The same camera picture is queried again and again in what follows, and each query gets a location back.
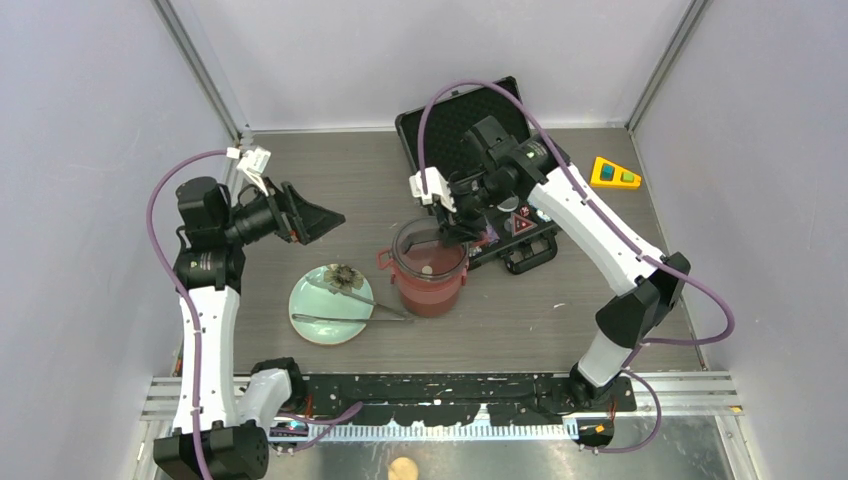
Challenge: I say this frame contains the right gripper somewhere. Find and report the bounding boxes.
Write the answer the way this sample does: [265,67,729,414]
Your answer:
[434,167,513,248]

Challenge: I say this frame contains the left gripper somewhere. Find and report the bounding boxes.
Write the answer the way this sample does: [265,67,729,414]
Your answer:
[222,176,344,245]

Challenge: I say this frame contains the red lunch box lid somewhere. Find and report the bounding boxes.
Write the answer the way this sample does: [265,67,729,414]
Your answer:
[399,241,467,281]

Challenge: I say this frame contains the black spiky sea cucumber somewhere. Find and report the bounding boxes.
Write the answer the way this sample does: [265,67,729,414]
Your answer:
[323,264,365,292]

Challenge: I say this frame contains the red steel-lined lunch box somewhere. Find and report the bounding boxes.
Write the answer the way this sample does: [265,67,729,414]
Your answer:
[399,290,460,318]

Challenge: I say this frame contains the light green ceramic plate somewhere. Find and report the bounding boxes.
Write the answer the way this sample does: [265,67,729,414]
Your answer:
[288,263,375,346]

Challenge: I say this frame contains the metal tongs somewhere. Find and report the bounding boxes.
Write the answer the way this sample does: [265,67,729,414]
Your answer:
[289,277,413,324]

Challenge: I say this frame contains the red lunch box with food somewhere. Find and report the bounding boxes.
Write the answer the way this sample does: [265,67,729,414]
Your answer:
[389,240,469,302]

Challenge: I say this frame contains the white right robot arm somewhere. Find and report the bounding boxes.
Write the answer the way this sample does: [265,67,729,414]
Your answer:
[409,117,691,411]

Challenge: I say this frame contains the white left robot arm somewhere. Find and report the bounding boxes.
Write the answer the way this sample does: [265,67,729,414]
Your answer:
[153,147,345,479]

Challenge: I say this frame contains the black poker chip case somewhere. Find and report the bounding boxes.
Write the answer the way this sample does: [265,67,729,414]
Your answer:
[423,86,559,275]

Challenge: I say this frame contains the yellow triangular toy block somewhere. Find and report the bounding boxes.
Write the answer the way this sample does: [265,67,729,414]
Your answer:
[589,156,642,190]

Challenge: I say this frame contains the round beige object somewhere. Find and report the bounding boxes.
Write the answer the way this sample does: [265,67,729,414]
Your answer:
[387,457,420,480]

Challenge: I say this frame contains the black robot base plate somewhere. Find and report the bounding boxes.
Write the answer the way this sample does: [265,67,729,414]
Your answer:
[282,373,636,427]

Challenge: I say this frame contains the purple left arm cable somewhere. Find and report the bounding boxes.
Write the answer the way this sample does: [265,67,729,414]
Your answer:
[145,149,366,480]

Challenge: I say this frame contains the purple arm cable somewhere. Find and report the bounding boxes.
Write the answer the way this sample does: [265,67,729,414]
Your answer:
[145,149,366,480]
[417,80,737,456]

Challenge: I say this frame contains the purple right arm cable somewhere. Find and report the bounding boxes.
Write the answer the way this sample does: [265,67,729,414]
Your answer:
[417,80,737,456]

